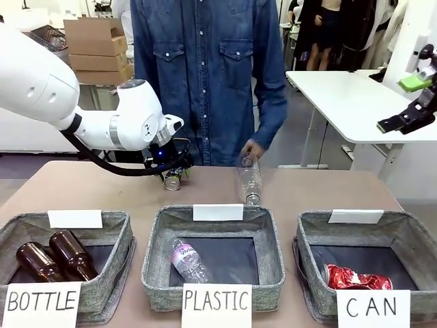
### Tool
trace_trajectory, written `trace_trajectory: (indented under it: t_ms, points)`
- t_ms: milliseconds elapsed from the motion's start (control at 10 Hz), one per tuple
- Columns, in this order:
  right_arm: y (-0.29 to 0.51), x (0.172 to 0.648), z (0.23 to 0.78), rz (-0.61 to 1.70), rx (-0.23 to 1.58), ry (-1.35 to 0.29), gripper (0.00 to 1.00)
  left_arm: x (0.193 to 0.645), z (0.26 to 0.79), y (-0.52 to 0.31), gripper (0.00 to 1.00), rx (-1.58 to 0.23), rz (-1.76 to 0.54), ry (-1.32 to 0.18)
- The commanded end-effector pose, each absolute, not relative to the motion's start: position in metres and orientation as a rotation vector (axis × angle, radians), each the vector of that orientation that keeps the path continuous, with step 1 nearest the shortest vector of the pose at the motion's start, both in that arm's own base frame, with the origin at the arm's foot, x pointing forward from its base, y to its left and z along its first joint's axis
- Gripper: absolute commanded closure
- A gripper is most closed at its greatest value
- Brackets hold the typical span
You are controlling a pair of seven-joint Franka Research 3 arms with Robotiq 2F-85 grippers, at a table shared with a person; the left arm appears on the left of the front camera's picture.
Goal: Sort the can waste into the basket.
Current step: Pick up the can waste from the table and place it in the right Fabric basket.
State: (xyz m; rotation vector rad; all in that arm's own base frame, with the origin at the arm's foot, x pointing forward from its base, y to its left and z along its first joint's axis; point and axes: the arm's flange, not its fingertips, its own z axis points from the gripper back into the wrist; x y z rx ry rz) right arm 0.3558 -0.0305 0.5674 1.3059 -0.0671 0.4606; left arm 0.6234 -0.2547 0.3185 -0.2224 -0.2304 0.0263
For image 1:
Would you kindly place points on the black green-padded right gripper finger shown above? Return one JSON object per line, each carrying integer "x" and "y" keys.
{"x": 396, "y": 123}
{"x": 411, "y": 83}

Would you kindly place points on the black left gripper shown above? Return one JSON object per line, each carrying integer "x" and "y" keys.
{"x": 164, "y": 155}

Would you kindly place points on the silver green tin can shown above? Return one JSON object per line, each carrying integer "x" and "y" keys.
{"x": 172, "y": 184}

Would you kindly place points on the large clear plastic bottle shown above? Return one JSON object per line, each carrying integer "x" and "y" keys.
{"x": 251, "y": 184}

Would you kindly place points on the brown glass bottle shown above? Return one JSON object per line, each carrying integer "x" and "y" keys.
{"x": 73, "y": 254}
{"x": 35, "y": 263}

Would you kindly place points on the crushed red soda can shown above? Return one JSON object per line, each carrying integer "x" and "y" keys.
{"x": 355, "y": 278}

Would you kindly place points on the person's left denim forearm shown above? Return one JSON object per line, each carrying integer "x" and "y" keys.
{"x": 271, "y": 123}

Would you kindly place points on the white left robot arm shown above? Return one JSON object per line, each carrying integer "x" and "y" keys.
{"x": 34, "y": 92}

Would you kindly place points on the grey fabric plastic basket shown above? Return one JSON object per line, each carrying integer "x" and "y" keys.
{"x": 157, "y": 266}

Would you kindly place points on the white folded can label card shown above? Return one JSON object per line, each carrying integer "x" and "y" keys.
{"x": 355, "y": 216}

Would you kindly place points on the grey fabric bottle basket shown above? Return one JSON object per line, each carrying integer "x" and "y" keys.
{"x": 116, "y": 259}

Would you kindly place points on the grey fabric can basket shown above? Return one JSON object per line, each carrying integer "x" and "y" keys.
{"x": 307, "y": 259}

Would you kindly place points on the white CAN sign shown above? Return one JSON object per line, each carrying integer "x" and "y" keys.
{"x": 373, "y": 307}

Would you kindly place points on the person's left hand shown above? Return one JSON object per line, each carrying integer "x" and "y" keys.
{"x": 254, "y": 148}

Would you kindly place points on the white folded plastic label card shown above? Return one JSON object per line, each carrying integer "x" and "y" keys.
{"x": 218, "y": 212}

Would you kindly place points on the white desk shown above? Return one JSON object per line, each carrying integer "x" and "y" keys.
{"x": 341, "y": 102}

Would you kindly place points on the bystander in black coat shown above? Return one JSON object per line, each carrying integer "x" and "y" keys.
{"x": 367, "y": 27}

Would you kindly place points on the pink-labelled clear plastic bottle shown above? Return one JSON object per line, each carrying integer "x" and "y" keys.
{"x": 189, "y": 261}

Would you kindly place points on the person's denim shirt torso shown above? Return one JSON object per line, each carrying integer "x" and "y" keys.
{"x": 205, "y": 85}

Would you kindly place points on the bystander in dark skirt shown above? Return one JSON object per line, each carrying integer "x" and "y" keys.
{"x": 326, "y": 34}

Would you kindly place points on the white folded bottle label card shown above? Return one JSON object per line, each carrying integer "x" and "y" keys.
{"x": 75, "y": 219}

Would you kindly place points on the flat cardboard box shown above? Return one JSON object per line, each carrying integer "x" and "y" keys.
{"x": 97, "y": 62}
{"x": 102, "y": 77}

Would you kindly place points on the white PLASTIC sign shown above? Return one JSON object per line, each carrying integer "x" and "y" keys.
{"x": 216, "y": 305}

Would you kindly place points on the white low cabinet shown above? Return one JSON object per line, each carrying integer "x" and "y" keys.
{"x": 20, "y": 133}

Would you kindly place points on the large open cardboard box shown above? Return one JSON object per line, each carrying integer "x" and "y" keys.
{"x": 88, "y": 37}

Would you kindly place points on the white BOTTLE sign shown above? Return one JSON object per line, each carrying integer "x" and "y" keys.
{"x": 42, "y": 304}

